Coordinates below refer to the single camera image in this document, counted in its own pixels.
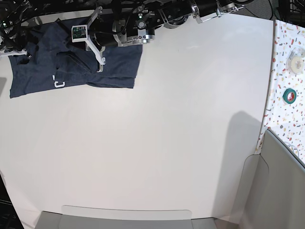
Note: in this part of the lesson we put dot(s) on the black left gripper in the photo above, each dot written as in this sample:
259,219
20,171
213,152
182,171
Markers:
101,32

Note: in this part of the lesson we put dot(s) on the dark blue t-shirt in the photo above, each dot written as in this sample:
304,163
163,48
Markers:
57,62

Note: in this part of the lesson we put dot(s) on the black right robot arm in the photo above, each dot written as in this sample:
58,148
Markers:
12,14

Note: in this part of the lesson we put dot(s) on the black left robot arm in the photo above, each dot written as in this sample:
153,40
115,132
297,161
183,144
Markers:
135,24

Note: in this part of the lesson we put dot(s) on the grey bin front edge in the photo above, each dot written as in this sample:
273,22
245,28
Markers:
73,217

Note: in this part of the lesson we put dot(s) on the clear tape spool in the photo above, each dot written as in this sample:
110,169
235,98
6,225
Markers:
296,60

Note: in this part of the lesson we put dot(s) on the green tape roll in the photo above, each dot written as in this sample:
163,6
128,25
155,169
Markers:
289,96

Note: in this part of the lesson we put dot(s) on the terrazzo patterned side board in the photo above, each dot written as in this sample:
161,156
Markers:
287,121

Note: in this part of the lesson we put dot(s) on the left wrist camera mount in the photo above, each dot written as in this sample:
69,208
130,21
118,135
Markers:
80,33

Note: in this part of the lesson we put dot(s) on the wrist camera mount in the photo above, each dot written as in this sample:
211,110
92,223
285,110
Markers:
5,53
80,33

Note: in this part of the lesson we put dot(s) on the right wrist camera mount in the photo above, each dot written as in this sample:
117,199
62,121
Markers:
5,53

